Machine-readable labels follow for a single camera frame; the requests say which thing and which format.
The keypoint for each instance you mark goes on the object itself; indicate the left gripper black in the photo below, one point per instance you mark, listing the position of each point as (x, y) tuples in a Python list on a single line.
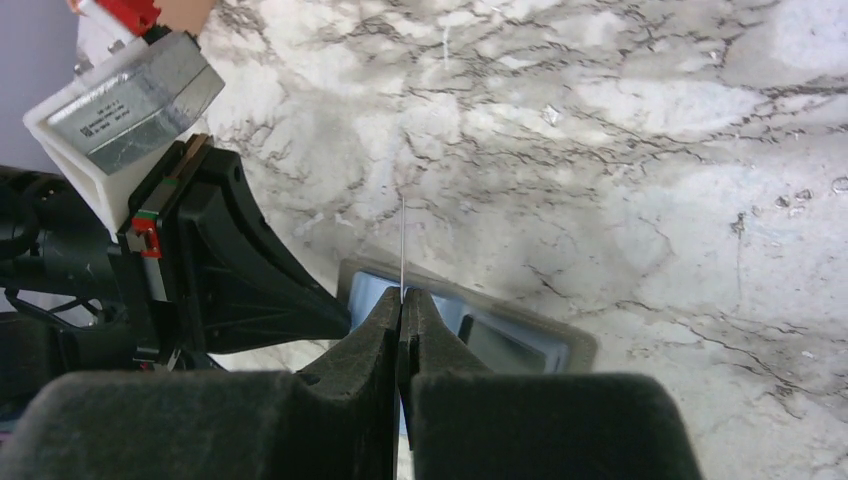
[(64, 278)]

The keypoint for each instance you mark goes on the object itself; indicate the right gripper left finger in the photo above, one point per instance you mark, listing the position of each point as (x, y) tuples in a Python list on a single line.
[(337, 418)]

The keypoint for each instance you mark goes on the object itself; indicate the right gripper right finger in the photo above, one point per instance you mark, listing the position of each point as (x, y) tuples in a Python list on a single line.
[(468, 422)]

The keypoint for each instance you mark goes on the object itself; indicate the black credit card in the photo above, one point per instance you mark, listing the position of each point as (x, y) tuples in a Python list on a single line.
[(498, 351)]

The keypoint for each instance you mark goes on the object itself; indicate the grey leather card holder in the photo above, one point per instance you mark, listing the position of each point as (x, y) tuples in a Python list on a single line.
[(361, 283)]

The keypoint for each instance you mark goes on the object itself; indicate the thin card seen edge-on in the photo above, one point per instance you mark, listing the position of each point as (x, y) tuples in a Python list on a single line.
[(402, 256)]

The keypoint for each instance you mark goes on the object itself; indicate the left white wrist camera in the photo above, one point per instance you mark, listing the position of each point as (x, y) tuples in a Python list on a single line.
[(108, 128)]

